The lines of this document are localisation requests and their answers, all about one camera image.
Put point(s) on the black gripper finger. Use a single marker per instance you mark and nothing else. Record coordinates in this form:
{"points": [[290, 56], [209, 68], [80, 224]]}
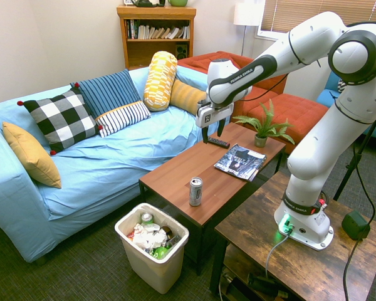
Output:
{"points": [[222, 128], [205, 135]]}

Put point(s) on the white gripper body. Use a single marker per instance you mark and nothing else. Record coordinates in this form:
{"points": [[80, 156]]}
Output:
{"points": [[214, 114]]}

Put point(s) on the slim white floral drink can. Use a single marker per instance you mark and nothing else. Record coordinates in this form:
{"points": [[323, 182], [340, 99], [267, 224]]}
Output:
{"points": [[195, 192]]}

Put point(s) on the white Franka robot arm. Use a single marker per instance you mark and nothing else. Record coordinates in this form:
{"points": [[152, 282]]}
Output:
{"points": [[313, 40]]}

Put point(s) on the green drink can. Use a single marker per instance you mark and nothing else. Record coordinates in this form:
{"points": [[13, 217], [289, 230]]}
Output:
{"points": [[146, 218]]}

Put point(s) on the cream plastic trash bin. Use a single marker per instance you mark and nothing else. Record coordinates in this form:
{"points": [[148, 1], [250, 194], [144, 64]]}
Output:
{"points": [[156, 276]]}

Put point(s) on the black remote control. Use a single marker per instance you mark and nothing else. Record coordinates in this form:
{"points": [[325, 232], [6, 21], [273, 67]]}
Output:
{"points": [[218, 142]]}

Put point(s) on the orange striped pillow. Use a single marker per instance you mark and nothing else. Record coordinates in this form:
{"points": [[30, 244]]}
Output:
{"points": [[186, 95]]}

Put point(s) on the dark cover magazine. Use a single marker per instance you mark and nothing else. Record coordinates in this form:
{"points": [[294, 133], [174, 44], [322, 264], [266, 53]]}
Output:
{"points": [[240, 161]]}

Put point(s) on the potted green fern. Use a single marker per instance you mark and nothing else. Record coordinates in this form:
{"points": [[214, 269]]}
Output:
{"points": [[263, 131]]}

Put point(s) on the yellow patterned bolster pillow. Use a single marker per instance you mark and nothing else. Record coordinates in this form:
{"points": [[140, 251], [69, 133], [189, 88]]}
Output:
{"points": [[159, 81]]}

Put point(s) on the orange ottoman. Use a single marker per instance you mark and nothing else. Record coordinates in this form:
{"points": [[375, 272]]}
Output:
{"points": [[291, 109]]}

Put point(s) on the small black speaker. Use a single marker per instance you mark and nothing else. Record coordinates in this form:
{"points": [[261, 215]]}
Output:
{"points": [[181, 51]]}

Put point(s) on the wooden bookshelf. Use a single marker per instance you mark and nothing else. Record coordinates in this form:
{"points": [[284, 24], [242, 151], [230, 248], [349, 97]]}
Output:
{"points": [[158, 50]]}

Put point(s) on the light blue sofa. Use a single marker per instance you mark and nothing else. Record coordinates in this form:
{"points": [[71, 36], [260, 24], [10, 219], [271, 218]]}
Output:
{"points": [[112, 163]]}

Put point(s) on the row of books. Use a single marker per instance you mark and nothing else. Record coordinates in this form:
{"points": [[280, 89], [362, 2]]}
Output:
{"points": [[163, 32]]}

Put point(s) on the blue striped pillow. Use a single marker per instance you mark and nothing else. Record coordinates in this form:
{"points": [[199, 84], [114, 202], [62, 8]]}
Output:
{"points": [[112, 94]]}

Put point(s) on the rustic wooden robot table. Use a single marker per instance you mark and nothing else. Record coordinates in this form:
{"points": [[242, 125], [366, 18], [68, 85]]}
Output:
{"points": [[253, 225]]}

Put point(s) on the white floor lamp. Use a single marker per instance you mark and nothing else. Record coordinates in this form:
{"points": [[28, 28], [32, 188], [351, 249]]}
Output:
{"points": [[246, 14]]}

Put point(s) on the blue chair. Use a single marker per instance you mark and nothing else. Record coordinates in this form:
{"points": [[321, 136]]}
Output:
{"points": [[327, 91]]}

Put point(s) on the crumpled white tissue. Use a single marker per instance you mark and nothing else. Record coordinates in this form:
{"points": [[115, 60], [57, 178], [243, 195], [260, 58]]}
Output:
{"points": [[148, 238]]}

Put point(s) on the green bowl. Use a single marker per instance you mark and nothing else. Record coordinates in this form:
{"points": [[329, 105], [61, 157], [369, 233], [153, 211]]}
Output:
{"points": [[178, 2]]}

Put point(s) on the green printed wrapper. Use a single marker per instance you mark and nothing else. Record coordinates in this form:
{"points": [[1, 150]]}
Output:
{"points": [[160, 252]]}

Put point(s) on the black white shelf ornament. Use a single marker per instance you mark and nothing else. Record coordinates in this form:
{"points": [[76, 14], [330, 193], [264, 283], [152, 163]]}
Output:
{"points": [[147, 2]]}

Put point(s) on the wooden window blinds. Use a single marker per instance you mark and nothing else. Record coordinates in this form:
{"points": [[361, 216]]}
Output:
{"points": [[300, 11]]}

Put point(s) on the black white checkered pillow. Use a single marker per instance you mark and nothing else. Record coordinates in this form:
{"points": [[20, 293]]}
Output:
{"points": [[61, 120]]}

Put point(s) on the black power strip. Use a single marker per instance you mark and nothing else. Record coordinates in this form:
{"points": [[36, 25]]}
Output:
{"points": [[266, 283]]}

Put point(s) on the black power adapter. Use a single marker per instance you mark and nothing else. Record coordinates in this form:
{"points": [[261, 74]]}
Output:
{"points": [[354, 225]]}

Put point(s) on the plain mustard yellow pillow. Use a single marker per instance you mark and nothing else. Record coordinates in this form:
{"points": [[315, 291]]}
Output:
{"points": [[31, 156]]}

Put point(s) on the wooden coffee table black frame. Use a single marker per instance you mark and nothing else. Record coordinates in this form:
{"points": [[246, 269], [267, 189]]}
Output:
{"points": [[206, 163]]}

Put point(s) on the black camera tripod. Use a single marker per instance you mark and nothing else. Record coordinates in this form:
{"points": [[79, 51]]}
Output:
{"points": [[351, 166]]}

